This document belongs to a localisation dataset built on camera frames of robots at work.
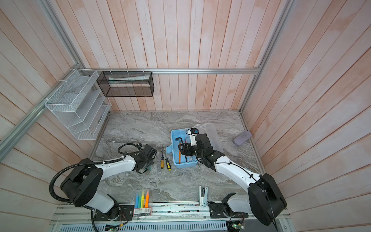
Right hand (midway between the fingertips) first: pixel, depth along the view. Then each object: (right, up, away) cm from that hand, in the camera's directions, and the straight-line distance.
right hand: (182, 145), depth 83 cm
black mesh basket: (-42, +43, +21) cm, 63 cm away
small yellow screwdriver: (-13, -11, +7) cm, 19 cm away
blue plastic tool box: (0, +4, +20) cm, 21 cm away
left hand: (-22, -13, +8) cm, 27 cm away
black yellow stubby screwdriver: (-9, -13, +5) cm, 17 cm away
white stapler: (+11, -26, -7) cm, 29 cm away
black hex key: (0, 0, +18) cm, 18 cm away
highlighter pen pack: (-21, -31, -9) cm, 39 cm away
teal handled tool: (-20, -15, +4) cm, 26 cm away
